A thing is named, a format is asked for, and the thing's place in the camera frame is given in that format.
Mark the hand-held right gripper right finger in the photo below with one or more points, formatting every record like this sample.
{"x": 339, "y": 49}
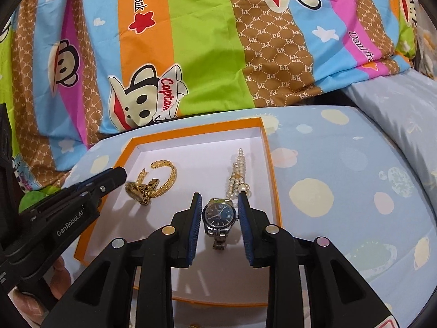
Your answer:
{"x": 244, "y": 227}

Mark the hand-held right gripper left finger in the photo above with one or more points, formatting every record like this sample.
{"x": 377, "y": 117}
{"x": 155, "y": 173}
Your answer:
{"x": 193, "y": 227}

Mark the light blue planet bedsheet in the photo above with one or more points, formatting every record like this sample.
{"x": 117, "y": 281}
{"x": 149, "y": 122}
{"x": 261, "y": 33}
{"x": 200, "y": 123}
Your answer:
{"x": 341, "y": 194}

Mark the silver watch blue dial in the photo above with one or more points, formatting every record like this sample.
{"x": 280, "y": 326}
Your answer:
{"x": 217, "y": 216}

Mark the colourful striped printed blanket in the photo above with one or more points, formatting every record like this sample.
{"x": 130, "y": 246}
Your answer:
{"x": 191, "y": 41}

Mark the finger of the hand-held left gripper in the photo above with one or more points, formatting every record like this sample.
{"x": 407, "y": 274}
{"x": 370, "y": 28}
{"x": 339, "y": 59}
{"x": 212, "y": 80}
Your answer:
{"x": 109, "y": 179}

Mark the gold wristwatch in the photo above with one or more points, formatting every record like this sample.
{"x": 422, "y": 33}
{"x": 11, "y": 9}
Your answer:
{"x": 138, "y": 191}

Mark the person's left hand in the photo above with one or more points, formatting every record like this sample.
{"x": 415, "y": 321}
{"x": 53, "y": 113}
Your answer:
{"x": 37, "y": 299}

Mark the light blue pillow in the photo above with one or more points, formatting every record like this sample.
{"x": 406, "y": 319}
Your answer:
{"x": 396, "y": 109}

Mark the orange cardboard box tray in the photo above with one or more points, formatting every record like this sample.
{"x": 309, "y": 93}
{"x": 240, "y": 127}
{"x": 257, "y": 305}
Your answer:
{"x": 218, "y": 143}

